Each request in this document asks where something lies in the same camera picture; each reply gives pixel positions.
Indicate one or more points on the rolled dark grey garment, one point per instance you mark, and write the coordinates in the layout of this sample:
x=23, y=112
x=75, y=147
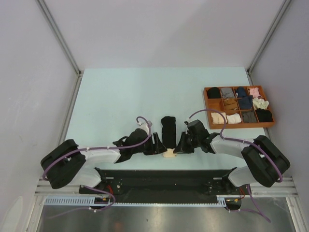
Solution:
x=249, y=117

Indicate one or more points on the rolled cream garment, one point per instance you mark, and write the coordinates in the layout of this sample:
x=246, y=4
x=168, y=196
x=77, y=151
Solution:
x=260, y=103

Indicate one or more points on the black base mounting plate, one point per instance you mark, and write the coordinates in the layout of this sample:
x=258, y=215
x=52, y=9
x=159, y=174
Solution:
x=126, y=184

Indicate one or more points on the black underwear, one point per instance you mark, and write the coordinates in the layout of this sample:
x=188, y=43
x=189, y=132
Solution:
x=169, y=136

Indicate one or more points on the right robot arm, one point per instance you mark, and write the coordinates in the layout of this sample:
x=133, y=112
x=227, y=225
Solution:
x=265, y=163

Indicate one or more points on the aluminium frame post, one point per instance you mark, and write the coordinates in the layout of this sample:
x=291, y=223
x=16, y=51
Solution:
x=47, y=14
x=269, y=34

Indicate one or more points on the rolled black garment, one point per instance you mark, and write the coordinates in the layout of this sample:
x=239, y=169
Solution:
x=264, y=115
x=213, y=93

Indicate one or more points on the rolled white garment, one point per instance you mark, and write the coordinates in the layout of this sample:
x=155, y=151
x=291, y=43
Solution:
x=234, y=118

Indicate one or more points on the rolled black garment front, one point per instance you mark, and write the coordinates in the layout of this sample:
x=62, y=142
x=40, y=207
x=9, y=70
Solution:
x=264, y=115

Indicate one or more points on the rolled navy garment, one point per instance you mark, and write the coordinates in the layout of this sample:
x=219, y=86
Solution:
x=241, y=92

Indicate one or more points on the right aluminium frame post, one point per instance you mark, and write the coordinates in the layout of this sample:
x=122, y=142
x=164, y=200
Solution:
x=269, y=34

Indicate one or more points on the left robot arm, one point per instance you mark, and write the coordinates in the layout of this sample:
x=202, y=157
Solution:
x=70, y=163

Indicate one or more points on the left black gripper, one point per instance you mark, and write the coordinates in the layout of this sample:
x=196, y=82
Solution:
x=152, y=149

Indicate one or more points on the navy blue underwear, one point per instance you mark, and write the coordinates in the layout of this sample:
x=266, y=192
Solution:
x=246, y=103

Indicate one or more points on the wooden compartment tray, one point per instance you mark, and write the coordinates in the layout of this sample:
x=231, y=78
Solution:
x=218, y=105

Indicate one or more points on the left aluminium frame post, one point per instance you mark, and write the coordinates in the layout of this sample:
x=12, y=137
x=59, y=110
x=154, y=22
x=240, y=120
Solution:
x=47, y=14

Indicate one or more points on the rolled grey striped garment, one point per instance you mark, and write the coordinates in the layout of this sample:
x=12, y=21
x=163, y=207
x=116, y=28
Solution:
x=227, y=92

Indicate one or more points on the brown boxer underwear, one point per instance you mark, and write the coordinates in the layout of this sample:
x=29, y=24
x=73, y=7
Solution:
x=230, y=104

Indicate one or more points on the rolled beige garment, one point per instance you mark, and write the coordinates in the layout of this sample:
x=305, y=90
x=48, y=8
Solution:
x=218, y=118

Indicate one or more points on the white slotted cable duct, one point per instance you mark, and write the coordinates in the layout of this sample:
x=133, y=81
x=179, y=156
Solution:
x=92, y=201

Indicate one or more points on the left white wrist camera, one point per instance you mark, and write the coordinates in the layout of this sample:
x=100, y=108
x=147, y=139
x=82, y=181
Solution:
x=146, y=126

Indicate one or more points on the rolled pink garment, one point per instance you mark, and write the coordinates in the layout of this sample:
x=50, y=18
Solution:
x=254, y=92

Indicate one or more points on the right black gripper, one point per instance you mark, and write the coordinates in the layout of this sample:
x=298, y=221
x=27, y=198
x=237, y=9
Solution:
x=181, y=148

